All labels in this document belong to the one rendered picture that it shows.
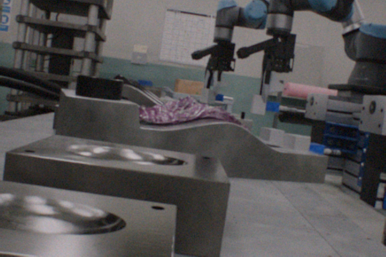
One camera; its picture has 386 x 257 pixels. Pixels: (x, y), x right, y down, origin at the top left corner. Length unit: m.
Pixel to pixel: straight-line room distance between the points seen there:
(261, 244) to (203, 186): 0.11
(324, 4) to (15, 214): 1.07
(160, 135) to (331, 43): 7.62
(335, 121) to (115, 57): 6.32
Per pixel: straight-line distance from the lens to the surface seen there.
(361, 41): 1.69
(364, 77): 1.66
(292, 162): 0.87
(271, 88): 1.31
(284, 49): 1.35
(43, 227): 0.32
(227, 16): 1.74
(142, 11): 7.74
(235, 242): 0.47
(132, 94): 1.15
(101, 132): 0.75
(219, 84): 1.71
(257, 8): 1.61
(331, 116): 1.59
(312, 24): 8.23
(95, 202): 0.32
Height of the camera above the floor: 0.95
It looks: 3 degrees down
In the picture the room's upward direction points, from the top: 8 degrees clockwise
